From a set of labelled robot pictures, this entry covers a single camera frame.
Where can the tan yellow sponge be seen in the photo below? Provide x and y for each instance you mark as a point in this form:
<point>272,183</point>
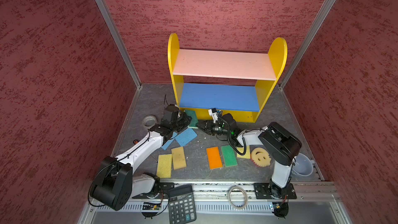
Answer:
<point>178,158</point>

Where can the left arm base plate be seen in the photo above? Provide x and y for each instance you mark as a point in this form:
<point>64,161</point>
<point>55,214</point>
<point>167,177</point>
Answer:
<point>166,188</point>

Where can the bright green sponge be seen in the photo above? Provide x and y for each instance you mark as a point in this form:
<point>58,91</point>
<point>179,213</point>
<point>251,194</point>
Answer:
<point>229,156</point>

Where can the orange sponge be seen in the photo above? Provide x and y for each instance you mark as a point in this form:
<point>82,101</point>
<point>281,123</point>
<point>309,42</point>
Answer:
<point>214,159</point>

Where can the blue sponge far left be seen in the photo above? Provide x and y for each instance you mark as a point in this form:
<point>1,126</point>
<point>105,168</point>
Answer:
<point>168,143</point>

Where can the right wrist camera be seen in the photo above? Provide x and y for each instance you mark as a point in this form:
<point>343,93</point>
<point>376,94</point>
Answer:
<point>214,112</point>

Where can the left small circuit board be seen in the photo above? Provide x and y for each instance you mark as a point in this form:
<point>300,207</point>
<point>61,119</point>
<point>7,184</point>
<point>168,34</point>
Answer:
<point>147,206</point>

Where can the yellow sponge right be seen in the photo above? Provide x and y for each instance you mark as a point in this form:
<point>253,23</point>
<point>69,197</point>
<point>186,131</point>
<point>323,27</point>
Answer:
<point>246,155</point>

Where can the blue sponge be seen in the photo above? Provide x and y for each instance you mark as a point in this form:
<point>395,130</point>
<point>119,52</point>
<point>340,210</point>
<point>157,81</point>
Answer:
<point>185,137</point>
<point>168,143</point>

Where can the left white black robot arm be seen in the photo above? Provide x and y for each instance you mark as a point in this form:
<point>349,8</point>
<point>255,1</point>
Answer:
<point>115,182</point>

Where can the black desk calculator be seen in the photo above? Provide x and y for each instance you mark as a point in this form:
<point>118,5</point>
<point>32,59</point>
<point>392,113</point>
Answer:
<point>182,205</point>

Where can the yellow smiley face sponge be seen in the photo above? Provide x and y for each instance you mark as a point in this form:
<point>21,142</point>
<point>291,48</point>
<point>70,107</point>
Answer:
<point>260,157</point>

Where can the yellow sponge left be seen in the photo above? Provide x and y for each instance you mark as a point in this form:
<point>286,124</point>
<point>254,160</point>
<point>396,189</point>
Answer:
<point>164,167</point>

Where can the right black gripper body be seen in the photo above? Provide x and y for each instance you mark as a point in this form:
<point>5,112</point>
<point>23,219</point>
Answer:
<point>216,128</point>

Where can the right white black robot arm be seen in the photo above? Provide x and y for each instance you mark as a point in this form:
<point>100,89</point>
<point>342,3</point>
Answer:
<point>280,146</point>

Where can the clear tape roll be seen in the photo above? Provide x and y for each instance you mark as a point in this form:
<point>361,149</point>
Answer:
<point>149,121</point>

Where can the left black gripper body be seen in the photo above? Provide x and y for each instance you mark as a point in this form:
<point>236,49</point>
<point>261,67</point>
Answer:
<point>182,122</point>

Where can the blue sponge centre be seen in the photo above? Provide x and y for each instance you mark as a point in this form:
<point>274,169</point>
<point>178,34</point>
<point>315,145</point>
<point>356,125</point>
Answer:
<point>185,137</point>

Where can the yellow pink blue shelf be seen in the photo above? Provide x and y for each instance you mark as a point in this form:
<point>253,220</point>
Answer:
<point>244,103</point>

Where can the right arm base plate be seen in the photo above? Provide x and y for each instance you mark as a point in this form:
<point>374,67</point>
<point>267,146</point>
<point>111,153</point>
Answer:
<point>262,191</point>

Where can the dark green scouring sponge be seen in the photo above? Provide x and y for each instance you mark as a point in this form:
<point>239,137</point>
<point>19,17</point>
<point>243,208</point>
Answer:
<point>194,120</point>

